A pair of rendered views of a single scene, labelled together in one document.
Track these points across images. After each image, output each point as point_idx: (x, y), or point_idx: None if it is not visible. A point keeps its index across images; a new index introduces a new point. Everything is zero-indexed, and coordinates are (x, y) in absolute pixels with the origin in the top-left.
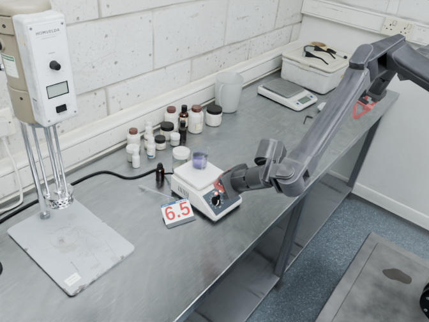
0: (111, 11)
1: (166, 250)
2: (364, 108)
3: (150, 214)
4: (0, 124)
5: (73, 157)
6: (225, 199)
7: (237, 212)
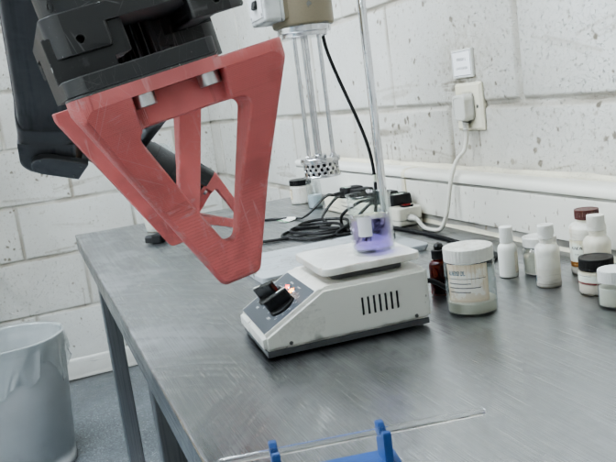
0: None
1: (234, 299)
2: (238, 267)
3: None
4: (457, 100)
5: (520, 216)
6: None
7: (248, 355)
